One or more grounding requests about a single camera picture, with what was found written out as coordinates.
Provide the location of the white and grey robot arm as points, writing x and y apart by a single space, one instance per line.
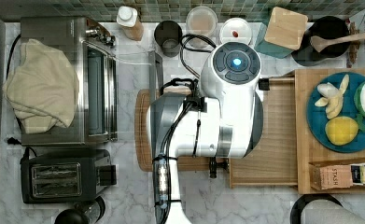
221 118

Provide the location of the wooden drawer cabinet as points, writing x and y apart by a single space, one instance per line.
310 152

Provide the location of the wooden cutting board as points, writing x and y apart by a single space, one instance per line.
143 150

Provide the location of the dark grey metal cup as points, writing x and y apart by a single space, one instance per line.
167 35

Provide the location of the clear lidded plastic container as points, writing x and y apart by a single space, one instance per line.
201 21

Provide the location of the white bowl with red item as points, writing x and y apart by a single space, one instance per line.
235 30

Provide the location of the white capped brown bottle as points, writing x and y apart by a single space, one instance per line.
128 20

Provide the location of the stainless toaster oven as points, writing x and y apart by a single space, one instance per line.
88 47

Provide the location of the black pepper grinder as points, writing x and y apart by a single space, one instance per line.
88 212

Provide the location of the beige folded towel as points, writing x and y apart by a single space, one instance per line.
43 89

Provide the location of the black two-slot toaster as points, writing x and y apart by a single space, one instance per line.
75 175

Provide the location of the peeled banana toy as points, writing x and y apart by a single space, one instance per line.
332 98

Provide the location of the wooden spoon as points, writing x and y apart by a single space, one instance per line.
319 43

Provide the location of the brown Stash tea box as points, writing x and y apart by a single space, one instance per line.
331 177

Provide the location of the yellow lemon toy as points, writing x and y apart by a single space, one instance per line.
341 130

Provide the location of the black rimmed grey bowl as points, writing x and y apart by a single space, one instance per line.
321 209

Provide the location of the black round pan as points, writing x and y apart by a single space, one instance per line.
328 27

